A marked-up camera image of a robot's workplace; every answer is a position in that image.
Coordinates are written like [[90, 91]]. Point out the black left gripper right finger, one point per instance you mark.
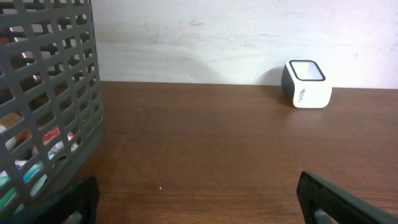
[[323, 202]]

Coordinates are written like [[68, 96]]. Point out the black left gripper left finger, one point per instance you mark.
[[81, 197]]

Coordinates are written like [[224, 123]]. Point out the orange tissue pack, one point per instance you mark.
[[47, 138]]

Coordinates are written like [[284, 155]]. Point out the mint toilet tissue wipes pack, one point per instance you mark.
[[32, 172]]

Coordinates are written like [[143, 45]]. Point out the white barcode scanner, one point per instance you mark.
[[305, 85]]

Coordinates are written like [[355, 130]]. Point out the grey plastic mesh basket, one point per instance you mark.
[[49, 77]]

